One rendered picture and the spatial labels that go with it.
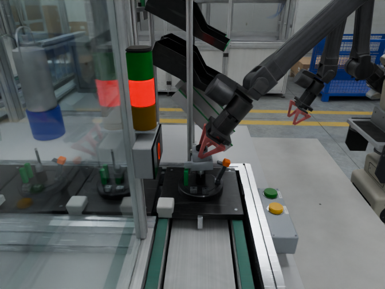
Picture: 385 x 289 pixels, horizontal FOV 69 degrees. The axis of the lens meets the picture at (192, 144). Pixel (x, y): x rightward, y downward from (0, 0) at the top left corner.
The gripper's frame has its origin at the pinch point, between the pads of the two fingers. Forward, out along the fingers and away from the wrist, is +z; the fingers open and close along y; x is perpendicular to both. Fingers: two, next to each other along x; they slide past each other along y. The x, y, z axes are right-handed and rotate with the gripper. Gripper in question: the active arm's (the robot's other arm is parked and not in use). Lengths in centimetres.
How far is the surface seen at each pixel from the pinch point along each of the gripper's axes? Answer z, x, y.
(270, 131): 36, 144, -253
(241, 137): 7, 33, -58
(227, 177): 5.2, 14.9, -5.7
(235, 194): 4.4, 15.9, 3.5
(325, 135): -2, 196, -241
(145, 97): -12.3, -22.8, 20.6
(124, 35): -19.4, -31.5, 19.6
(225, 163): -1.4, 7.7, 1.1
